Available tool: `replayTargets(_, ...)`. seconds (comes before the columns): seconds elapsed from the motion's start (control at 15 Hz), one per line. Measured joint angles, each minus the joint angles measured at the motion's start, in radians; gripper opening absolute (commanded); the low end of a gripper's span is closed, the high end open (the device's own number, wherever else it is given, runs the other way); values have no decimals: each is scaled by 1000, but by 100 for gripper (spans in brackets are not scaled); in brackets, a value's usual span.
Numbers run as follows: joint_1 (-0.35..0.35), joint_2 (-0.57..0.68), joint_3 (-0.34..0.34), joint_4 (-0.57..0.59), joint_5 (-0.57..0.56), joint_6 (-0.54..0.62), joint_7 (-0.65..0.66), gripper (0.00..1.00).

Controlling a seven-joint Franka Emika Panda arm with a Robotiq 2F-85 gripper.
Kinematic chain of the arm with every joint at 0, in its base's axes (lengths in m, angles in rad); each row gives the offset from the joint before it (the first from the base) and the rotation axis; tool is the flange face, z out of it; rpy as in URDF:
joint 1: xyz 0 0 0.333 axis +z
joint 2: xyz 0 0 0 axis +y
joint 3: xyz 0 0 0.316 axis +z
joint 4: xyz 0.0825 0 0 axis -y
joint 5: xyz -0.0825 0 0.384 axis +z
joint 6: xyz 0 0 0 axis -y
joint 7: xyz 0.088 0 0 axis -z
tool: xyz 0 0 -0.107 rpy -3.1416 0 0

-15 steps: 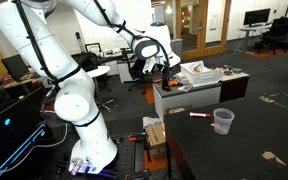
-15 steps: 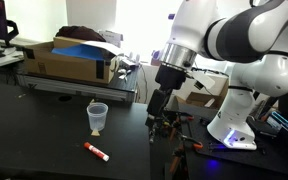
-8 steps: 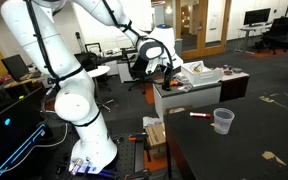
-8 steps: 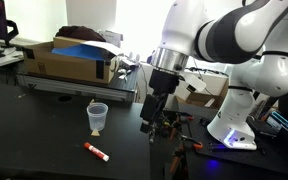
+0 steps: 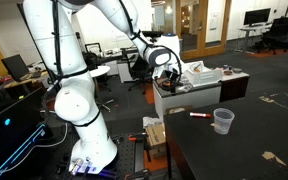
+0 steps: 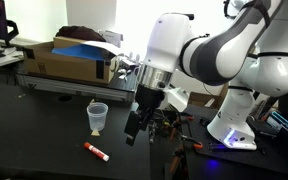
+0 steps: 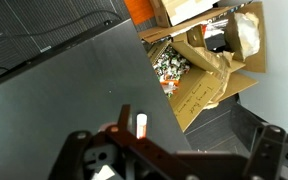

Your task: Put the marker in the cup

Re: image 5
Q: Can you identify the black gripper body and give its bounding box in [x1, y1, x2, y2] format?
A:
[159, 69, 181, 86]

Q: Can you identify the red and white marker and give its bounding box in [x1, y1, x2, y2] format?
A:
[189, 111, 212, 119]

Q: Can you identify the clear plastic cup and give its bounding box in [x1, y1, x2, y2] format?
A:
[213, 107, 236, 136]

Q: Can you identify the cluttered grey cart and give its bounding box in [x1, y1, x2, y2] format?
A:
[152, 78, 223, 121]

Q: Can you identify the paper label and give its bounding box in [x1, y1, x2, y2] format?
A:
[168, 106, 187, 115]

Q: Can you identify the crumpled white paper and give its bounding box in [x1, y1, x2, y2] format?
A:
[142, 115, 165, 129]

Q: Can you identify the printed cardboard box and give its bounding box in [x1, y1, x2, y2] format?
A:
[144, 122, 168, 160]

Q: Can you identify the orange black clamp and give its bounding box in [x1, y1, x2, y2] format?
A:
[127, 132, 149, 143]
[123, 169, 152, 180]

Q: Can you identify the dark brown cabinet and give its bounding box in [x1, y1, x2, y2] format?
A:
[218, 68, 251, 103]

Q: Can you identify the white paper sign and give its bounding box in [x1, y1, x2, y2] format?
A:
[208, 13, 218, 31]

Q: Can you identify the round white table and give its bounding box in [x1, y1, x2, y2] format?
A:
[89, 65, 115, 112]

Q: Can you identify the white standing desk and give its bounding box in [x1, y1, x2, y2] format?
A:
[238, 23, 272, 54]

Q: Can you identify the black wide monitor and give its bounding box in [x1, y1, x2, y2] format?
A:
[243, 8, 272, 28]

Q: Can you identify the tan tape scrap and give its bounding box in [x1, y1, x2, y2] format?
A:
[262, 150, 288, 167]

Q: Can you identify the black mesh office chair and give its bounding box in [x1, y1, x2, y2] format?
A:
[255, 16, 288, 56]

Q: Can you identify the wooden desk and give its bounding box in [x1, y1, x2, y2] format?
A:
[3, 71, 50, 89]

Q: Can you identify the black laptop screen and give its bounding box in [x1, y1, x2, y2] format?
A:
[1, 54, 30, 82]

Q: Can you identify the black control box blue light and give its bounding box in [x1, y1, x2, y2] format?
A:
[0, 88, 53, 180]

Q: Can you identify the wooden door frame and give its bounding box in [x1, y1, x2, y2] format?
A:
[175, 0, 232, 61]

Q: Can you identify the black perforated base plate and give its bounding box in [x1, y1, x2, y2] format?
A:
[43, 133, 145, 180]

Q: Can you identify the white cable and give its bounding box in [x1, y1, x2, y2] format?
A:
[0, 121, 68, 174]

